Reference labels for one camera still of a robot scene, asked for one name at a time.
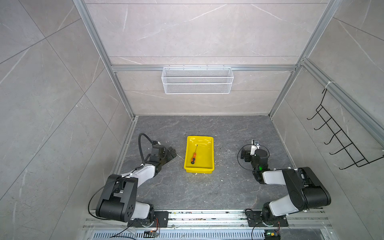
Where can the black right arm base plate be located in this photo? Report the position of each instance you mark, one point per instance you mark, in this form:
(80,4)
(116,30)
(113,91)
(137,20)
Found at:
(264,219)

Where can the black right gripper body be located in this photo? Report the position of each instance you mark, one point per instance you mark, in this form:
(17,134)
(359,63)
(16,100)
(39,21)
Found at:
(250,158)

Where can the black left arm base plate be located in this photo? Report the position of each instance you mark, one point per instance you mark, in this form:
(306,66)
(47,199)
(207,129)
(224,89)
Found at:
(157,219)

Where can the yellow plastic bin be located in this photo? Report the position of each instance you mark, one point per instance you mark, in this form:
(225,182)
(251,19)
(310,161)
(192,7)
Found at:
(205,163)

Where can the black wire hook rack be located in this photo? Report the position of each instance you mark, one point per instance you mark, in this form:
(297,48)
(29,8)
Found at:
(340,136)

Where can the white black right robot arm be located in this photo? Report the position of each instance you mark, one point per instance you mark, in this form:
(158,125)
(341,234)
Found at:
(305,190)

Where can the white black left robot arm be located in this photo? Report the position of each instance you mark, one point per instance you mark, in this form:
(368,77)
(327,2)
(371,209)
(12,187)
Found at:
(118,200)

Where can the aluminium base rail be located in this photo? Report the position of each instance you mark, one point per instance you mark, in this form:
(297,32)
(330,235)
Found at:
(219,224)

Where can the white wire mesh basket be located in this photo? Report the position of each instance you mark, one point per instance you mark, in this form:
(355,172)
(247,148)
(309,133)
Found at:
(197,80)

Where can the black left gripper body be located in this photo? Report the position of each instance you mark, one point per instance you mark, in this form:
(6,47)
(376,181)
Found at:
(165,159)

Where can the orange handled screwdriver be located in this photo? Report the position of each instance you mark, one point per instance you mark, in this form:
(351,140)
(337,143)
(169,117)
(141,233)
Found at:
(193,160)

